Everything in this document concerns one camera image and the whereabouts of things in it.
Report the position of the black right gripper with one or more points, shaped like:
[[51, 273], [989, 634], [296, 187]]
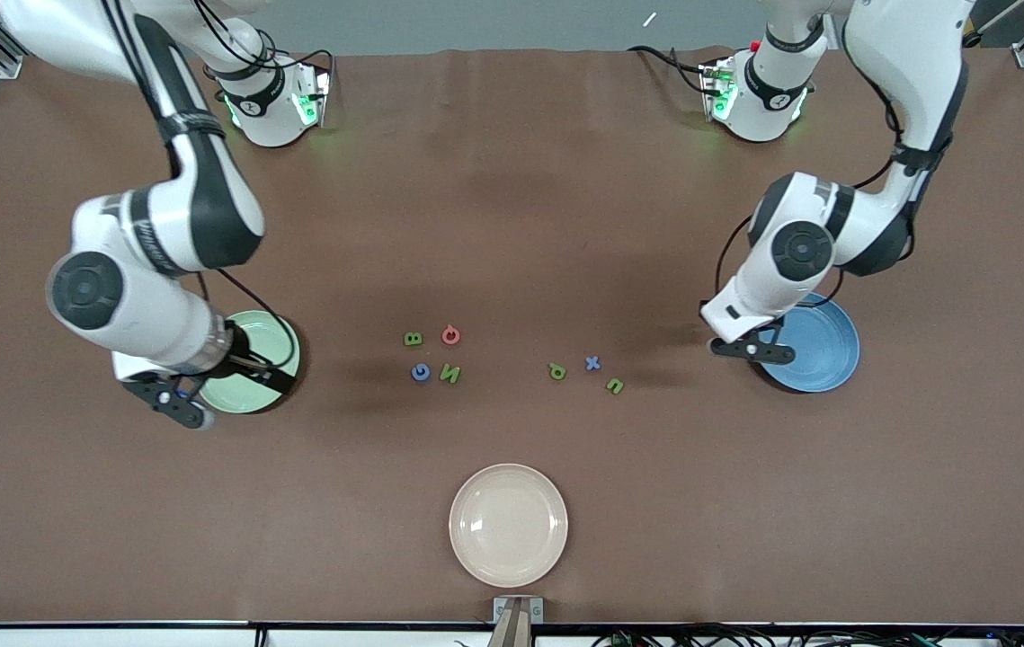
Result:
[[243, 358]]

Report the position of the green foam letter u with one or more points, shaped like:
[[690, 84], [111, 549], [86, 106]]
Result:
[[615, 386]]

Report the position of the blue foam letter G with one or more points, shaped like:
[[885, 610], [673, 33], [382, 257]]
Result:
[[416, 372]]

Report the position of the green foam letter B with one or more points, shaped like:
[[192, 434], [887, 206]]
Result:
[[414, 339]]

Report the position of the green foam letter p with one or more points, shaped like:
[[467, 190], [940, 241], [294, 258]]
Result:
[[557, 371]]

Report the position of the pink foam letter Q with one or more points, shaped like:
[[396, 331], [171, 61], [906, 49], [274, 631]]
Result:
[[445, 336]]

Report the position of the green foam letter N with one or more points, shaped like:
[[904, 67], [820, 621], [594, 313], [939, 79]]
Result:
[[449, 374]]

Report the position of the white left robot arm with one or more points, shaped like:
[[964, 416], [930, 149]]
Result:
[[912, 81]]

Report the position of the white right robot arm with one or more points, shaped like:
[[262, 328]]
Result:
[[197, 216]]

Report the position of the light green plate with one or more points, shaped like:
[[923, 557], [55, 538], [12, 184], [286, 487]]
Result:
[[237, 403]]

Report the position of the blue plate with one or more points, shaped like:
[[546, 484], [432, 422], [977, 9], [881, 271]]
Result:
[[826, 350]]

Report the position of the brown table cover sheet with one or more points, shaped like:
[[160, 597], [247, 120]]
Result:
[[512, 225]]

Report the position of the metal base box green light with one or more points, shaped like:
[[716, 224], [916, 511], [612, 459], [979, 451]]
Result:
[[711, 90], [318, 94]]

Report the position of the cream white plate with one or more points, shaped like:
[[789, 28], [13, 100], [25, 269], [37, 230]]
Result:
[[508, 526]]

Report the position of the yellow pole black foot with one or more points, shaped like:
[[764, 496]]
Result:
[[972, 39]]

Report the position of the white table edge rail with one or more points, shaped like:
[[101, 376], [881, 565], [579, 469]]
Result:
[[116, 636]]

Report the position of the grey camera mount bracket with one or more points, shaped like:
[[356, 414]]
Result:
[[518, 615]]

